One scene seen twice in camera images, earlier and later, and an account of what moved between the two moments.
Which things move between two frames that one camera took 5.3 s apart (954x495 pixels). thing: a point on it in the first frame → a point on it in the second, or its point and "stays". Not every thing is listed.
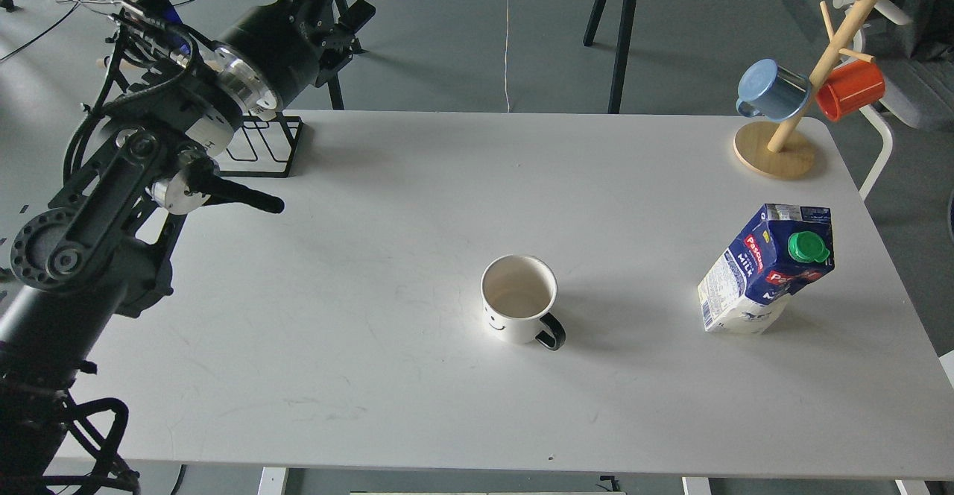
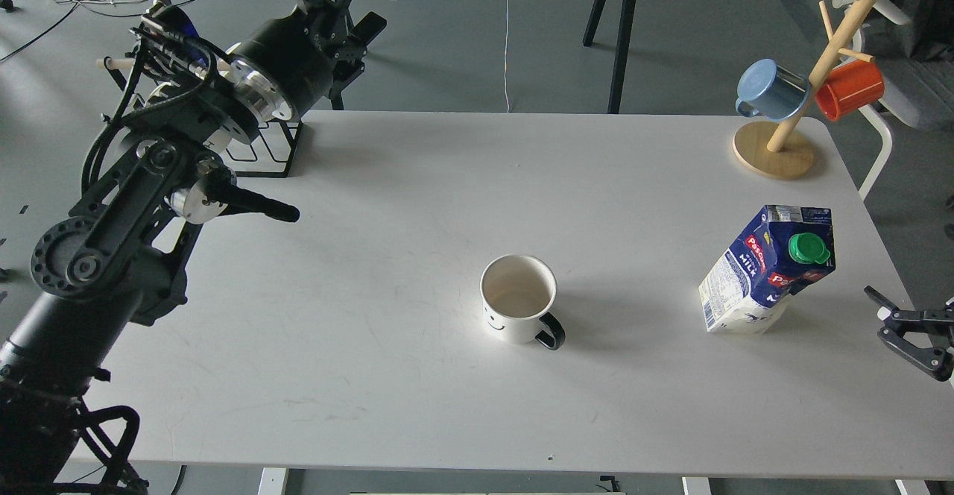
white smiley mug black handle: (517, 292) stays
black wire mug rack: (263, 147) stays
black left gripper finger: (343, 45) → (363, 32)
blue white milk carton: (784, 247) stays
